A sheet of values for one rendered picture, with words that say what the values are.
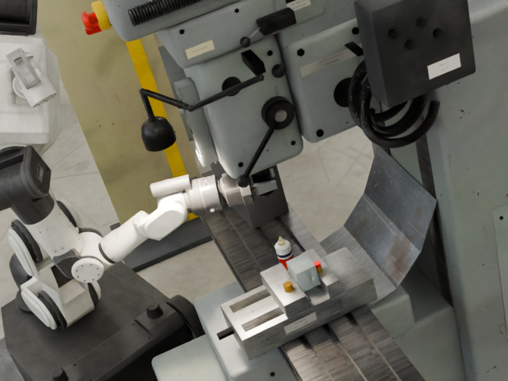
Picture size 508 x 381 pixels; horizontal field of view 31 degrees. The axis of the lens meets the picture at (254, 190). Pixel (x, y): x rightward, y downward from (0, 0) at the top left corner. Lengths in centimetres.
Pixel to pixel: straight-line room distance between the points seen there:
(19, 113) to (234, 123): 51
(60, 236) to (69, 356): 82
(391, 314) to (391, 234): 21
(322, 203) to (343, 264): 194
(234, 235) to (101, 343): 61
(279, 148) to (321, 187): 225
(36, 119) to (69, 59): 165
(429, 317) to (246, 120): 80
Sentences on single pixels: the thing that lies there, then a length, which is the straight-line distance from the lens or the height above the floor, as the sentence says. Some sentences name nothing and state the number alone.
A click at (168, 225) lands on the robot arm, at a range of 219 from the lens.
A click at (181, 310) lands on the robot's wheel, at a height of 59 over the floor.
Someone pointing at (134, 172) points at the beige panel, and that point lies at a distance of 408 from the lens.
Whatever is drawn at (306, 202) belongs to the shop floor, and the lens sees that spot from 422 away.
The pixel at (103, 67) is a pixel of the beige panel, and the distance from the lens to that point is 385.
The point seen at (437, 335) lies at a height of 66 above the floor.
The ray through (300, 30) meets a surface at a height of 162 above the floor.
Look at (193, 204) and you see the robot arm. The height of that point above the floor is 124.
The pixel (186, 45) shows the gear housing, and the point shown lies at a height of 168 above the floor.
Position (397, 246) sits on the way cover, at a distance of 238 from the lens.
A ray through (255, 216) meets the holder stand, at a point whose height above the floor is 97.
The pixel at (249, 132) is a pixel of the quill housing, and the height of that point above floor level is 143.
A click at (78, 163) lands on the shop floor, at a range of 512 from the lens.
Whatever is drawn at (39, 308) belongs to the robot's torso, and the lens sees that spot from 296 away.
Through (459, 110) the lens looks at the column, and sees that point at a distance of 207.
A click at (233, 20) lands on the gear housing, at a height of 170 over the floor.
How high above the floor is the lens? 243
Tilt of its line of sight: 34 degrees down
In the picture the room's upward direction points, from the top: 17 degrees counter-clockwise
